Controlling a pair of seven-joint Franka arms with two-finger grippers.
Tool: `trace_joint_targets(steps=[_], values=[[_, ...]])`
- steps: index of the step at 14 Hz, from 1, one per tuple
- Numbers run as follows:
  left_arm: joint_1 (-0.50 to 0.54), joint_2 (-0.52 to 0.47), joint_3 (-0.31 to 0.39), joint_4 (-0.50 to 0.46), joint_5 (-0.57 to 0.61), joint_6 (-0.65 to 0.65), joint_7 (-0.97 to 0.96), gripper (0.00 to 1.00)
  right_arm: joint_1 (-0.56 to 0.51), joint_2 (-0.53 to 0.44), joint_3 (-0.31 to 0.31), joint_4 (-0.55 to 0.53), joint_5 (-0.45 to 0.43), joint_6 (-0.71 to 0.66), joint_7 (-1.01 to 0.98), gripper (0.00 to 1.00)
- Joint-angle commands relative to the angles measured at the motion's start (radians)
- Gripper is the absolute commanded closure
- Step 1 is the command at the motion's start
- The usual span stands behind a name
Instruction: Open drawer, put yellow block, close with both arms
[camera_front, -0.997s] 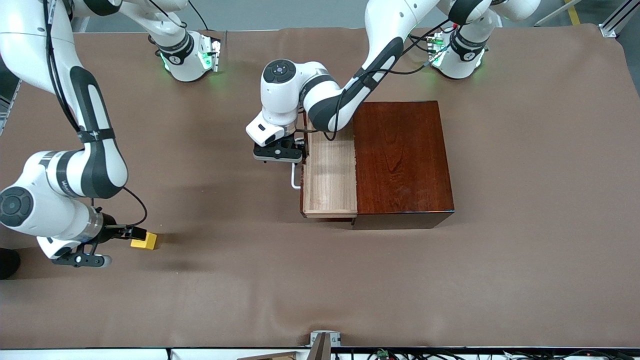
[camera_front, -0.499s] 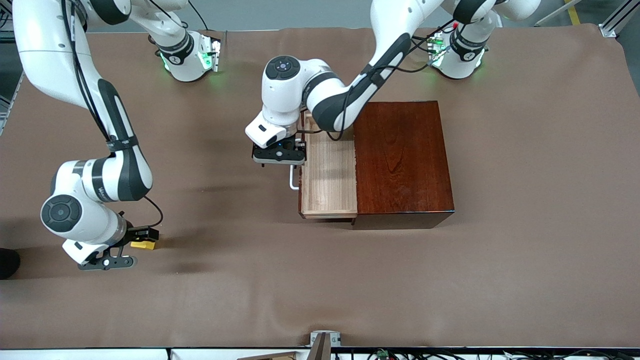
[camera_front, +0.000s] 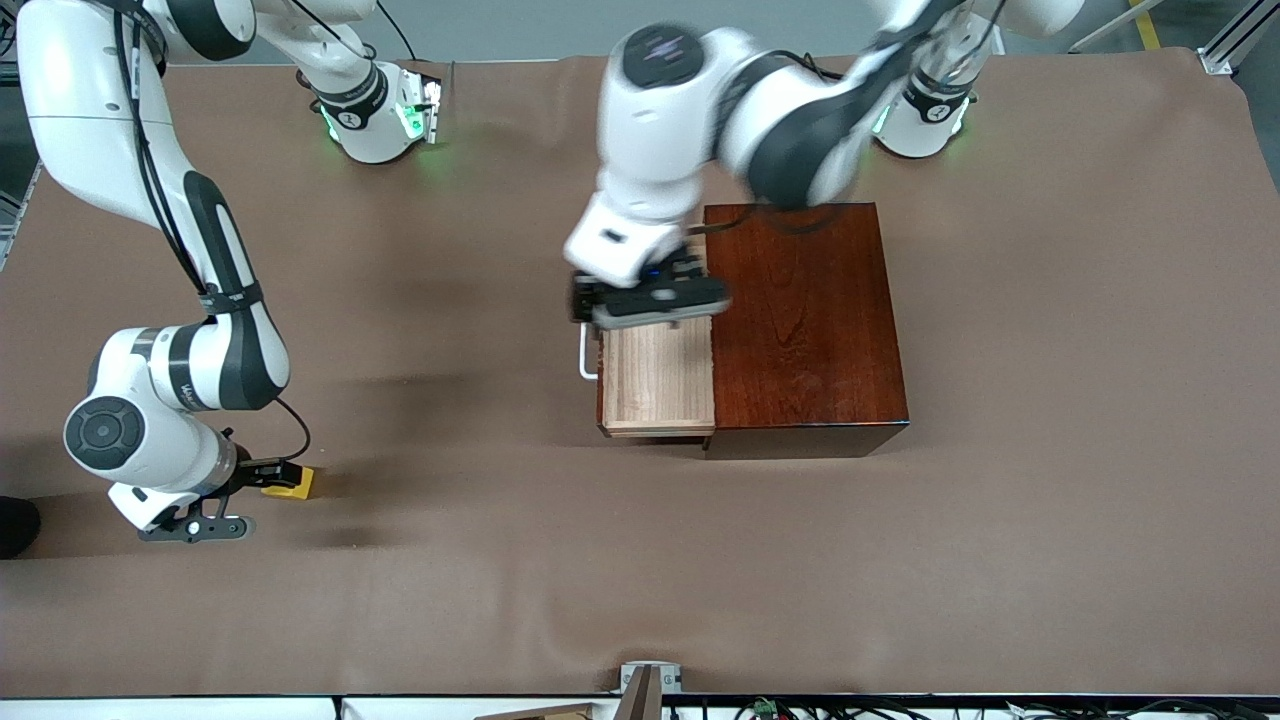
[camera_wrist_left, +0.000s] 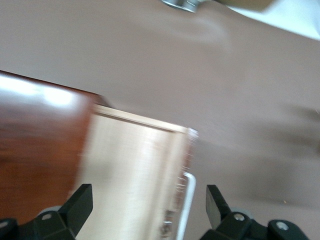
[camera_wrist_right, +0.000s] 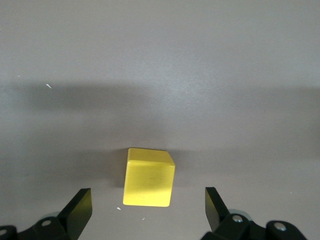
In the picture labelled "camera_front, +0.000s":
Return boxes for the dark wooden cabinet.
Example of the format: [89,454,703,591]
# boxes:
[700,202,911,461]

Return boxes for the black base power cable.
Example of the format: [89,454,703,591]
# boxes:
[375,0,421,63]

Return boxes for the brown table mat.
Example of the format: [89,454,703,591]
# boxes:
[0,50,1280,698]

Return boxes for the aluminium frame profile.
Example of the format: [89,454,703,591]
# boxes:
[1198,0,1280,77]
[0,160,41,271]

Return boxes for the black round object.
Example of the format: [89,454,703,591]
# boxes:
[0,497,42,559]

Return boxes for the wooden drawer with white handle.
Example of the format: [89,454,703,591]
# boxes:
[578,318,717,441]

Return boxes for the metal camera pole bracket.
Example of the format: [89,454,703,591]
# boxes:
[618,660,684,720]

